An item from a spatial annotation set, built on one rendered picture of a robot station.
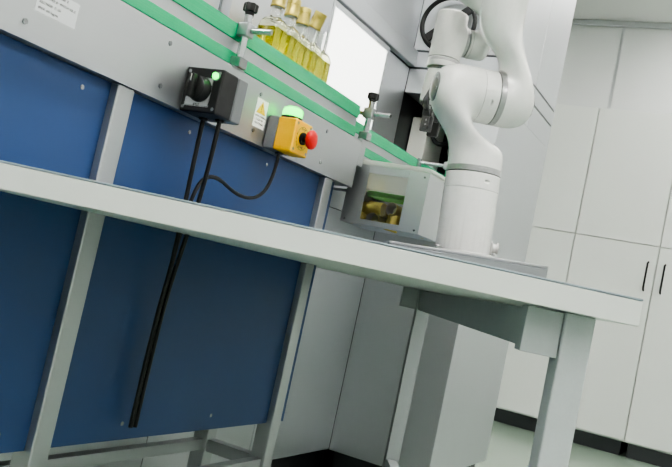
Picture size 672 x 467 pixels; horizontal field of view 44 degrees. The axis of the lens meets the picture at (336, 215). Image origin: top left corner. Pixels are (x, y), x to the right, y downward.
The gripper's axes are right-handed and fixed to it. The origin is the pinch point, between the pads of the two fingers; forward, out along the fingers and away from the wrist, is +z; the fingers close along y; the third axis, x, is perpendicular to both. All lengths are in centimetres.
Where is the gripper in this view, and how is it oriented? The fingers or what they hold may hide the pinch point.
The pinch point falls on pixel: (429, 127)
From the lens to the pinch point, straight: 224.0
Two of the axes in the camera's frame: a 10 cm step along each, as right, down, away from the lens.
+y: -4.2, -1.6, -8.9
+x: 8.8, 1.6, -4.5
